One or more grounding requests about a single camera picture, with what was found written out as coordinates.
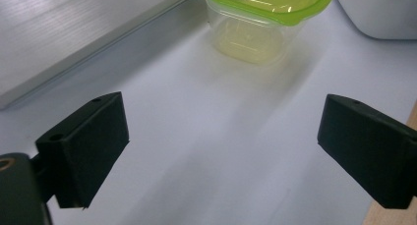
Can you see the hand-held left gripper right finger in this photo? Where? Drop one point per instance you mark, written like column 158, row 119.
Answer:
column 370, row 153

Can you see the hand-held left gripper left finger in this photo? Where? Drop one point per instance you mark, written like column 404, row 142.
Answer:
column 85, row 153

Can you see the white square bowl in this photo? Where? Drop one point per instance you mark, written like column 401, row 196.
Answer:
column 380, row 12

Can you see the green plastic bowl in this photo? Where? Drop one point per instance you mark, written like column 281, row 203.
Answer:
column 259, row 28

